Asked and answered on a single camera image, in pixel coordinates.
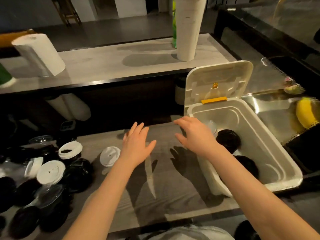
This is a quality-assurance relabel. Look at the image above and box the person's right hand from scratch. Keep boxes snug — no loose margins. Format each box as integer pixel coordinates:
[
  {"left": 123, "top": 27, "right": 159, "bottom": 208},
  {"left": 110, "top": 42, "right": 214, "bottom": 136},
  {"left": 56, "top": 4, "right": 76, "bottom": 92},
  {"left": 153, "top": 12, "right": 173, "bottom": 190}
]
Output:
[{"left": 173, "top": 116, "right": 222, "bottom": 159}]

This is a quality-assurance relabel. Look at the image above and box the person's left hand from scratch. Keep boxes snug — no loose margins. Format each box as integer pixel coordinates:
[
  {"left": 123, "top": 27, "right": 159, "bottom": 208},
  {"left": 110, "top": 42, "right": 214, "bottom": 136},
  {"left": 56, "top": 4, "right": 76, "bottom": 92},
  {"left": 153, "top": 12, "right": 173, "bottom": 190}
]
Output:
[{"left": 119, "top": 122, "right": 157, "bottom": 169}]

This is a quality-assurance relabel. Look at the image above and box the white cup lid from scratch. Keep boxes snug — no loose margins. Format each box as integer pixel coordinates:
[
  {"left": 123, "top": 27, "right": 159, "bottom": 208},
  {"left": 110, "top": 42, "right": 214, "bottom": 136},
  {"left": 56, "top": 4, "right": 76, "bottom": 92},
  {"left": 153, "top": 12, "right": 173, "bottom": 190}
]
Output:
[{"left": 99, "top": 146, "right": 121, "bottom": 168}]

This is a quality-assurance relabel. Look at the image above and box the tall stack of black lids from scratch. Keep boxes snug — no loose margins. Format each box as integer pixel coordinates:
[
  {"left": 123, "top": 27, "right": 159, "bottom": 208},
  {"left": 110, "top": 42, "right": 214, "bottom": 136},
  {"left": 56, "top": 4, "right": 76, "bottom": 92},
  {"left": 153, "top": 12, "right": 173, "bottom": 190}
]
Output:
[{"left": 216, "top": 129, "right": 242, "bottom": 154}]

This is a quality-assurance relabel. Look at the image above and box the black cup lid with plug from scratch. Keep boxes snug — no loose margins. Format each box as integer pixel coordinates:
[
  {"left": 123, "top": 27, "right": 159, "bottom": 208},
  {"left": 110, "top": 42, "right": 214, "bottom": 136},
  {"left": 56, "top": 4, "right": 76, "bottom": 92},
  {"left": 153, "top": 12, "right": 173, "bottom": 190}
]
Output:
[{"left": 220, "top": 155, "right": 260, "bottom": 184}]

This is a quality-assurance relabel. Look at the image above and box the white plastic storage bin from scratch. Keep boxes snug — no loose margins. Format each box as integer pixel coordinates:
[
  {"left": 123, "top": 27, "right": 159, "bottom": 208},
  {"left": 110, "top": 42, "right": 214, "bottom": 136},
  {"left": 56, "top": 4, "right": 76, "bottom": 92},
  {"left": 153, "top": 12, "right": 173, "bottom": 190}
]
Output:
[{"left": 184, "top": 60, "right": 303, "bottom": 198}]

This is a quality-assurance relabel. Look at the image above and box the pile of cup lids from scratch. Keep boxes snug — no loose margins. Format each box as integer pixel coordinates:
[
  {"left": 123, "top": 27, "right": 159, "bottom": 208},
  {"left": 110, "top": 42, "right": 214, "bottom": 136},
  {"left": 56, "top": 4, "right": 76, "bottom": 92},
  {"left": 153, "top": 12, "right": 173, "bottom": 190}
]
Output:
[{"left": 0, "top": 135, "right": 95, "bottom": 239}]

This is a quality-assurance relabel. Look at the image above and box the person's right forearm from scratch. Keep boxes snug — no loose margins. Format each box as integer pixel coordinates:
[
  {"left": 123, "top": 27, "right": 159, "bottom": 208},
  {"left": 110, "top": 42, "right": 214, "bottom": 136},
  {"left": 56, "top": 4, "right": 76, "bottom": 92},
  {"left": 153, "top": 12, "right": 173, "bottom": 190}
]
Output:
[{"left": 210, "top": 147, "right": 320, "bottom": 240}]

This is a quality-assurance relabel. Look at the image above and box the person's left forearm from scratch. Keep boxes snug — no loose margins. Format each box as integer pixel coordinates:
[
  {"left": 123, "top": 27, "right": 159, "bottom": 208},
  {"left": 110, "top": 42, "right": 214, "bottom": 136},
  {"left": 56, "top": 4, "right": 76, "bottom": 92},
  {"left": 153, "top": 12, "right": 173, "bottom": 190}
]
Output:
[{"left": 62, "top": 158, "right": 143, "bottom": 240}]

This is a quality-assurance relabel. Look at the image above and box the person's white shirt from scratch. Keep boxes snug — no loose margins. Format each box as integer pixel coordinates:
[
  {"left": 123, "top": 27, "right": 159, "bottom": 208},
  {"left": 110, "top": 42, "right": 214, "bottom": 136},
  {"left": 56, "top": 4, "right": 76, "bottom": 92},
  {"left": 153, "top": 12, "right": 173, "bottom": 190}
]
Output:
[{"left": 142, "top": 225, "right": 235, "bottom": 240}]

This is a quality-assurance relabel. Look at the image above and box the tall white paper cup stack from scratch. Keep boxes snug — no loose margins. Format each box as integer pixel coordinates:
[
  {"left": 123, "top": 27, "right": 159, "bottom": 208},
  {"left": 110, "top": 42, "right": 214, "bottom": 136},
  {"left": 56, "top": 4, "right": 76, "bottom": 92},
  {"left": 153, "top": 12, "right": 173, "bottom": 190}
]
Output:
[{"left": 174, "top": 0, "right": 207, "bottom": 62}]

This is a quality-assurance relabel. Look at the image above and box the green paper cup stack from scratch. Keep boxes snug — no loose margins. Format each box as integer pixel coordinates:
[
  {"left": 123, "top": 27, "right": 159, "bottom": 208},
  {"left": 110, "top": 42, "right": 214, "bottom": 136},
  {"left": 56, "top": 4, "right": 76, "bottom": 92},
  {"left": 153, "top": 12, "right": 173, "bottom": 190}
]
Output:
[{"left": 0, "top": 63, "right": 17, "bottom": 88}]

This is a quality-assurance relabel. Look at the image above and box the grey wooden table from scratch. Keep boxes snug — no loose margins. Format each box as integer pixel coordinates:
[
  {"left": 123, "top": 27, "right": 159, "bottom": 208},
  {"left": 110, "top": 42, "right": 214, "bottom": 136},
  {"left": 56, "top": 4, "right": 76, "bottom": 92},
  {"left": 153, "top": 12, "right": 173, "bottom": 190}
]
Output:
[{"left": 0, "top": 115, "right": 240, "bottom": 240}]

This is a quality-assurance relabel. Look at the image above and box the small digital timer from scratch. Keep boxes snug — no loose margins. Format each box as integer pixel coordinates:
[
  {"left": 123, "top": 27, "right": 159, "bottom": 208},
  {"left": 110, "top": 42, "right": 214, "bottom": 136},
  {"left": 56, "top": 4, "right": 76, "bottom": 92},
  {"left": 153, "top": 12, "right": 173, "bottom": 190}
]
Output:
[{"left": 60, "top": 120, "right": 76, "bottom": 132}]

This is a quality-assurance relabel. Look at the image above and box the grey bar counter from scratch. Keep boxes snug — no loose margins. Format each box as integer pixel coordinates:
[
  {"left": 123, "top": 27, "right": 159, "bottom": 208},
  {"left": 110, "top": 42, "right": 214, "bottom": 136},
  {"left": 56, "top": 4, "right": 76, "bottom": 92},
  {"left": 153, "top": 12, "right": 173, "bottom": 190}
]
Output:
[{"left": 0, "top": 33, "right": 237, "bottom": 95}]

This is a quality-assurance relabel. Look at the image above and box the black round base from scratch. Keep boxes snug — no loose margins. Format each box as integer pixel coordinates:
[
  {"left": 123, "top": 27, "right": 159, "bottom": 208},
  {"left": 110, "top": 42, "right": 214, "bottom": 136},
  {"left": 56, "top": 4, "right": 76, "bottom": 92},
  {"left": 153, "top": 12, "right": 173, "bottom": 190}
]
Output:
[{"left": 234, "top": 220, "right": 262, "bottom": 240}]

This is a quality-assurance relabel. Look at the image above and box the yellow fruit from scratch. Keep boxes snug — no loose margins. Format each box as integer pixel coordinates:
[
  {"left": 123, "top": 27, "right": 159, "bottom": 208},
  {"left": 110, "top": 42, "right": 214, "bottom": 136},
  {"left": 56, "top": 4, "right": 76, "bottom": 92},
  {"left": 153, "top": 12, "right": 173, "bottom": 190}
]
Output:
[{"left": 296, "top": 97, "right": 319, "bottom": 129}]

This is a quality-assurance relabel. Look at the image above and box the green plastic bottle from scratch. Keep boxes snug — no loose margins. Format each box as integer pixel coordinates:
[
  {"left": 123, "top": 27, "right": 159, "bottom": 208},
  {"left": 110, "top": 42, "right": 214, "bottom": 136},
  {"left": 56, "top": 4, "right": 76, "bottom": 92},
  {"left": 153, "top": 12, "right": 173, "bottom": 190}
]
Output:
[{"left": 172, "top": 0, "right": 177, "bottom": 49}]

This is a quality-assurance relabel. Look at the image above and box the white paper towel roll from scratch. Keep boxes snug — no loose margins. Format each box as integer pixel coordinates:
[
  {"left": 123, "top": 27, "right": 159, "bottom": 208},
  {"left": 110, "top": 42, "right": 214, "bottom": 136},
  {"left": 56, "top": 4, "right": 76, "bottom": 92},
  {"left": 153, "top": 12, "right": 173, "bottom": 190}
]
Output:
[{"left": 11, "top": 33, "right": 66, "bottom": 77}]

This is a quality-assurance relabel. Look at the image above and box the wooden chair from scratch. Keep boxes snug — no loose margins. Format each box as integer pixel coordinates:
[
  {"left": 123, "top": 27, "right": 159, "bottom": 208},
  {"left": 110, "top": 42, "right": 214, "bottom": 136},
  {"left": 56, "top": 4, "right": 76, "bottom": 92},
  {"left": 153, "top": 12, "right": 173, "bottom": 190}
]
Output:
[{"left": 0, "top": 28, "right": 35, "bottom": 48}]

